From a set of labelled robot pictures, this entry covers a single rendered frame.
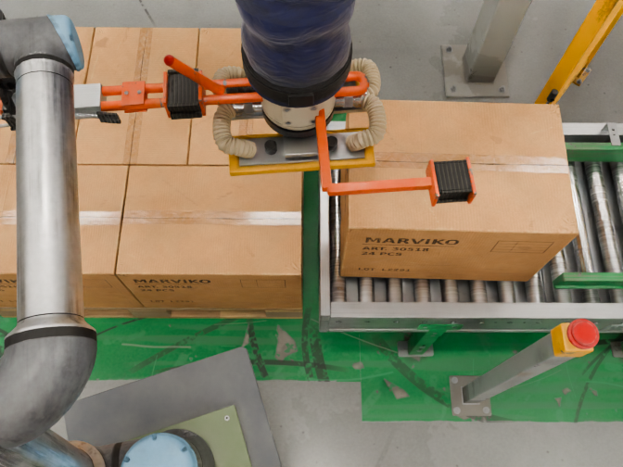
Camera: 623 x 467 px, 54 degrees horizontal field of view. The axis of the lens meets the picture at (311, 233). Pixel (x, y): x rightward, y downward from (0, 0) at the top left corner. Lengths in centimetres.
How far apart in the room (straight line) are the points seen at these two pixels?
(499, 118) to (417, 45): 141
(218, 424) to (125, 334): 101
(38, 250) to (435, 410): 183
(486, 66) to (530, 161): 126
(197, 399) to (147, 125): 103
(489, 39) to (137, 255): 172
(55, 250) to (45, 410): 21
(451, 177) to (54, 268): 78
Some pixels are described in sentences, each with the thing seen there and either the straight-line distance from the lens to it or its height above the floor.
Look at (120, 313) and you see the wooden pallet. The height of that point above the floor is 2.
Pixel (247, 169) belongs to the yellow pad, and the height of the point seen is 116.
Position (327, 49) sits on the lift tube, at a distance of 116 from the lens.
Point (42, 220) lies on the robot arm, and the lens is 93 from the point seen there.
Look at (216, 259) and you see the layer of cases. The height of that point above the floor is 54.
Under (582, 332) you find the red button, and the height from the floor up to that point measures 104.
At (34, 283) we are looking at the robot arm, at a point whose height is 161.
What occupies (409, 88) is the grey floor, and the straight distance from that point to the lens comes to 300.
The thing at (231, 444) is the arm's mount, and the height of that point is 77.
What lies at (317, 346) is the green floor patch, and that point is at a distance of 245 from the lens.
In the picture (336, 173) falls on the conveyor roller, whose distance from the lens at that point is 210.
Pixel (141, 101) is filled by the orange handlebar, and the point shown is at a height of 128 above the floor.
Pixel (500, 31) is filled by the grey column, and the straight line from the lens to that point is 280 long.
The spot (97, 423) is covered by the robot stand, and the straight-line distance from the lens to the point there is 174.
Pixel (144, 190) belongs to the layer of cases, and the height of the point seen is 54.
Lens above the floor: 239
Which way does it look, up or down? 67 degrees down
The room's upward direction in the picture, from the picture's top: 1 degrees clockwise
